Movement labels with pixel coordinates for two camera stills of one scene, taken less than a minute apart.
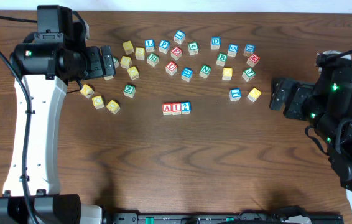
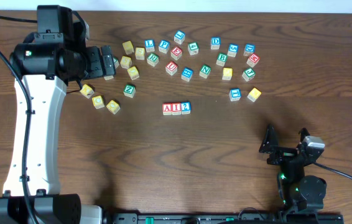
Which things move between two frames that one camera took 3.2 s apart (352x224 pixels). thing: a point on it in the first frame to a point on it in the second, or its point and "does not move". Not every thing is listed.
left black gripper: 96,70 does not move
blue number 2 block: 185,107 does not move
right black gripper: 301,91 to 283,153
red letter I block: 176,109 does not move
